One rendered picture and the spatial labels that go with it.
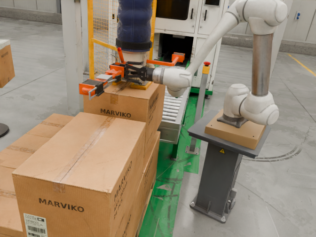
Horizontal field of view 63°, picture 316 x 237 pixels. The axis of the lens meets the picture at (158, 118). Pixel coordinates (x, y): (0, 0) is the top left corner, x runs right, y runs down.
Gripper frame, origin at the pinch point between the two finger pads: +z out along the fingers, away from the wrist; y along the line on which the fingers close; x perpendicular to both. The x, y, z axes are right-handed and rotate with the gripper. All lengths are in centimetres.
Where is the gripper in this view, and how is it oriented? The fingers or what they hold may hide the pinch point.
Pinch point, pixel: (119, 70)
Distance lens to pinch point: 151.8
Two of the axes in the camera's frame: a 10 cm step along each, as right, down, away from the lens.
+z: -9.8, -1.6, 1.3
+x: 1.9, -4.2, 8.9
